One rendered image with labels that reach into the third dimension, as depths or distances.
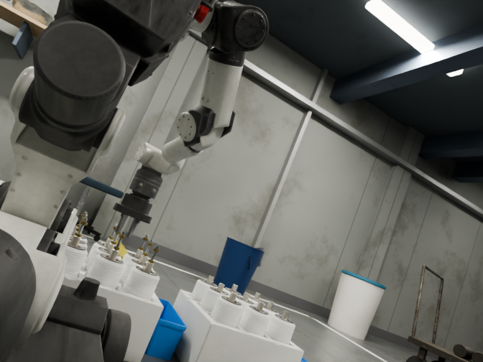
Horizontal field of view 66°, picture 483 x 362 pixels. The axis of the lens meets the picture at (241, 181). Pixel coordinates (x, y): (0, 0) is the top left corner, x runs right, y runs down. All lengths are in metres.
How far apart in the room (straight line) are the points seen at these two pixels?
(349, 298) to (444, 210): 2.60
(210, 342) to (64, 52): 1.00
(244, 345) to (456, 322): 5.87
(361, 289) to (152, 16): 4.04
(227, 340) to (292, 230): 3.47
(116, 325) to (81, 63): 0.55
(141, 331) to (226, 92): 0.74
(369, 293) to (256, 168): 1.87
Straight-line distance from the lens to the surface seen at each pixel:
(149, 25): 0.69
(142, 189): 1.19
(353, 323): 4.50
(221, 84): 0.95
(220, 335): 1.31
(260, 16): 0.90
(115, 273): 1.21
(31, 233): 0.62
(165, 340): 1.37
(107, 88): 0.55
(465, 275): 7.01
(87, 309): 0.87
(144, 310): 1.22
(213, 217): 4.24
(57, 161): 0.82
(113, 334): 0.88
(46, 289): 0.52
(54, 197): 0.87
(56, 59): 0.55
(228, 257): 3.45
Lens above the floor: 0.44
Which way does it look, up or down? 9 degrees up
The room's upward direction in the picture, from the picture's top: 23 degrees clockwise
